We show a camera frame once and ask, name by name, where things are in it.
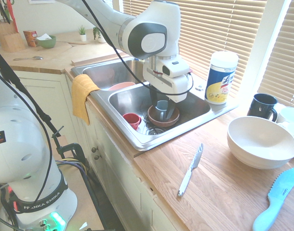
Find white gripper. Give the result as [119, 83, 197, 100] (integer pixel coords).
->
[142, 63, 188, 120]

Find white handled steel knife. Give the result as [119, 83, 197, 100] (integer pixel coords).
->
[177, 143, 204, 198]

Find metal sink drain strainer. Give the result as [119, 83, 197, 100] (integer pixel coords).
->
[147, 127, 165, 136]

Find stainless steel double sink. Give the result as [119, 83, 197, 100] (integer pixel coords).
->
[70, 56, 240, 152]

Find pink plate in sink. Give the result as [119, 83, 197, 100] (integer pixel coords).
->
[108, 81, 136, 91]

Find light blue serrated knife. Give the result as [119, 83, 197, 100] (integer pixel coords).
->
[252, 167, 294, 231]

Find wooden knife block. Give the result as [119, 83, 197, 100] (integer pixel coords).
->
[0, 19, 26, 53]

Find grey blue mug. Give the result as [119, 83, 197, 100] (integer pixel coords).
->
[155, 100, 170, 120]

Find brown ceramic bowl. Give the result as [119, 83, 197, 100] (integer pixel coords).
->
[147, 104, 181, 128]

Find red cup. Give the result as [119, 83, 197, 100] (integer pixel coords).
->
[122, 113, 142, 130]

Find disinfecting wipes canister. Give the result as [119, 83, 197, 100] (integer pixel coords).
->
[204, 51, 239, 105]

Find yellow dish cloth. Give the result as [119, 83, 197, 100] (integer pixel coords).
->
[71, 74, 101, 126]

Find wide beige window blinds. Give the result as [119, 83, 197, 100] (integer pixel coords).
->
[122, 0, 268, 98]

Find black mug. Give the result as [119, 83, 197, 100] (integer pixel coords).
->
[247, 93, 279, 122]

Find black clamp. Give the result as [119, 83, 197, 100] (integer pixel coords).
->
[54, 126, 86, 169]

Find small plant in white pot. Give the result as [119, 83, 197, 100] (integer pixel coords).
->
[78, 25, 88, 42]

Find large white bowl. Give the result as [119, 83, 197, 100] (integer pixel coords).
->
[227, 115, 294, 169]

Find narrow beige window blinds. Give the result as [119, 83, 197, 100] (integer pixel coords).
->
[257, 0, 294, 108]

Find green bowl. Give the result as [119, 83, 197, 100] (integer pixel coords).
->
[37, 35, 57, 49]

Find white mug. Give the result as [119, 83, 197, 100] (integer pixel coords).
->
[276, 106, 294, 158]

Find metal spoon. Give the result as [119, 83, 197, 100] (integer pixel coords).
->
[13, 56, 44, 61]

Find white paper napkin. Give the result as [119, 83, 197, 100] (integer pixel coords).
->
[35, 33, 53, 41]

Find orange cardboard box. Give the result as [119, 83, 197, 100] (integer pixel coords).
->
[23, 30, 38, 47]

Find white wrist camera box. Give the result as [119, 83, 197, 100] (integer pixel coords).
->
[161, 60, 190, 79]

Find yellow and purple wire bundle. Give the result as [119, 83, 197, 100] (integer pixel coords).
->
[55, 158, 90, 180]

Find red handled knife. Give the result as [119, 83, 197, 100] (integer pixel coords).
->
[6, 0, 19, 33]

